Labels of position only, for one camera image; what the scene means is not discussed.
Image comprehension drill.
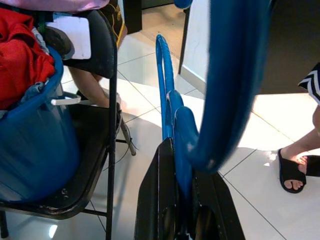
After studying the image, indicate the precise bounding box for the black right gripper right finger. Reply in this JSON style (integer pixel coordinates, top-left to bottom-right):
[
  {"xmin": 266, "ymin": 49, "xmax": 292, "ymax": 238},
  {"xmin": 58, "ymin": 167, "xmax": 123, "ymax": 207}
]
[{"xmin": 191, "ymin": 171, "xmax": 248, "ymax": 240}]

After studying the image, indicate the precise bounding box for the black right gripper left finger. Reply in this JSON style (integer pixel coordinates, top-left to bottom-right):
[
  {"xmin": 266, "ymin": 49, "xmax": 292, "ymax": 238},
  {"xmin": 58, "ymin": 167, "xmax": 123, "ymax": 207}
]
[{"xmin": 134, "ymin": 136, "xmax": 186, "ymax": 240}]

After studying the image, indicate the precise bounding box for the blue plastic hanger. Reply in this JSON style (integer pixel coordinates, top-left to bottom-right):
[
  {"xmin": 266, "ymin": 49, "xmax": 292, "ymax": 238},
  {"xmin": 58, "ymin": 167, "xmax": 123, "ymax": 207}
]
[{"xmin": 154, "ymin": 0, "xmax": 274, "ymax": 203}]

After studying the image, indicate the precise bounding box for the red shirt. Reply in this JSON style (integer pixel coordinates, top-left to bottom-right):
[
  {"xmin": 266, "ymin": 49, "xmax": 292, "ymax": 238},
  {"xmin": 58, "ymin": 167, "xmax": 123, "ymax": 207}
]
[{"xmin": 0, "ymin": 7, "xmax": 56, "ymax": 111}]

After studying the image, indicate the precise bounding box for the black slipper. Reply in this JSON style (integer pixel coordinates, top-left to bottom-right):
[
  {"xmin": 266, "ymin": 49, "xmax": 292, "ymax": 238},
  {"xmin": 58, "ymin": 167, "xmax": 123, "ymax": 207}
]
[
  {"xmin": 305, "ymin": 154, "xmax": 320, "ymax": 178},
  {"xmin": 277, "ymin": 147, "xmax": 308, "ymax": 195}
]

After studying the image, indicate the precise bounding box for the black folding chair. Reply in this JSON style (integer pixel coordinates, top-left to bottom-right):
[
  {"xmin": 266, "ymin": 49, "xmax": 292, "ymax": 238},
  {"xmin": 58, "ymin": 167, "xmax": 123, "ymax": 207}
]
[{"xmin": 0, "ymin": 9, "xmax": 138, "ymax": 240}]

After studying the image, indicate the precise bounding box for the blue plastic laundry bucket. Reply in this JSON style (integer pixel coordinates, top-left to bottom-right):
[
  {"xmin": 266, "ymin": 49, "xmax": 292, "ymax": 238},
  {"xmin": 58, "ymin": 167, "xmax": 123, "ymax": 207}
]
[{"xmin": 0, "ymin": 46, "xmax": 83, "ymax": 204}]

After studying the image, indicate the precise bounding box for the seated person bare leg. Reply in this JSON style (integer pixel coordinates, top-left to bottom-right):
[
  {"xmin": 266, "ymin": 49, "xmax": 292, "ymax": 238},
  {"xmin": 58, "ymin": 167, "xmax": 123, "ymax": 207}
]
[{"xmin": 67, "ymin": 66, "xmax": 123, "ymax": 114}]

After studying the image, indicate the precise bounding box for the blue denim cloth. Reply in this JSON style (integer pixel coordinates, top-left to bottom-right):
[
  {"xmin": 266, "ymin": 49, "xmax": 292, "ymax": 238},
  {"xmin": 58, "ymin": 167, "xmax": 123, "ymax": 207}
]
[{"xmin": 20, "ymin": 80, "xmax": 50, "ymax": 104}]

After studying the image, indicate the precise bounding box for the white card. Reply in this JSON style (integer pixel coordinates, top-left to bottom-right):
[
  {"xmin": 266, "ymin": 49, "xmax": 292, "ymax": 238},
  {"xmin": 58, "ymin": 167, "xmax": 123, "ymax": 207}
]
[{"xmin": 45, "ymin": 16, "xmax": 92, "ymax": 61}]

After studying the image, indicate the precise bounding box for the dark bag yellow trim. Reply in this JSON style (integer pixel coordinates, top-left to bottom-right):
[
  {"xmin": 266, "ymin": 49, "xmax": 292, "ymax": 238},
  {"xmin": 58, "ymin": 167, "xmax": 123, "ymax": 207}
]
[{"xmin": 97, "ymin": 0, "xmax": 129, "ymax": 50}]

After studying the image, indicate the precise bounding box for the pink cloth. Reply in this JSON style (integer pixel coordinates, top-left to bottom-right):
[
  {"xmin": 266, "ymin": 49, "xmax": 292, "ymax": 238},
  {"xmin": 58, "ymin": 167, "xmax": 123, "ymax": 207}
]
[{"xmin": 0, "ymin": 0, "xmax": 111, "ymax": 15}]

